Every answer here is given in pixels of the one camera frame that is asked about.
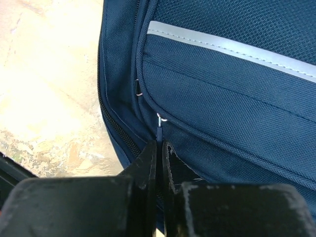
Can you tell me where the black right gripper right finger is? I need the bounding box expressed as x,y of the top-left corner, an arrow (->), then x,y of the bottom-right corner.
161,142 -> 316,237

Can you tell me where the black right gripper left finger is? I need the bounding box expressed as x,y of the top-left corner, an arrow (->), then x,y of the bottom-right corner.
0,141 -> 157,237

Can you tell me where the navy blue student backpack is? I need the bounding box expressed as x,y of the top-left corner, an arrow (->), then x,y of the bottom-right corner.
97,0 -> 316,198

